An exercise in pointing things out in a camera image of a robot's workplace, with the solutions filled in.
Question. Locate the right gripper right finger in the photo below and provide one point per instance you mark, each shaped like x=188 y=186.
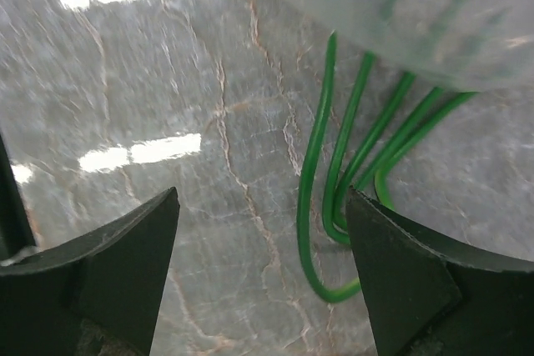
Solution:
x=429 y=294

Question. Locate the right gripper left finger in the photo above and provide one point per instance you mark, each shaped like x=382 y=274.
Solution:
x=97 y=294

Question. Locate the green onion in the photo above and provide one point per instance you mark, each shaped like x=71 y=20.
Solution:
x=342 y=177

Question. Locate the clear zip top bag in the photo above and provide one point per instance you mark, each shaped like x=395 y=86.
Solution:
x=465 y=44

